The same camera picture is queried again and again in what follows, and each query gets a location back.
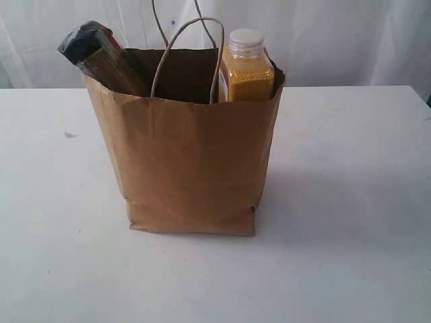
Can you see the orange juice bottle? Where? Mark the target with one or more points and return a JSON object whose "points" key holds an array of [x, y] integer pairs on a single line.
{"points": [[246, 73]]}

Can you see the spaghetti pack dark wrapper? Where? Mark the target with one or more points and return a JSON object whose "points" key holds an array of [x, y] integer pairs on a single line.
{"points": [[93, 49]]}

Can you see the brown paper shopping bag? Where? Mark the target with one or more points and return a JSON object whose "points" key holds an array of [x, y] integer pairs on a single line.
{"points": [[184, 162]]}

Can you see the small grey paper scrap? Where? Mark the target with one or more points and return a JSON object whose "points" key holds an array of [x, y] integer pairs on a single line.
{"points": [[70, 135]]}

